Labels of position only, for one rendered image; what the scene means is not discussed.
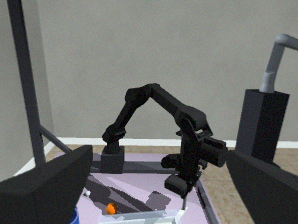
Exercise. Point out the blue cup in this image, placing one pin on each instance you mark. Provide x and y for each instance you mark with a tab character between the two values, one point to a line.
75	217

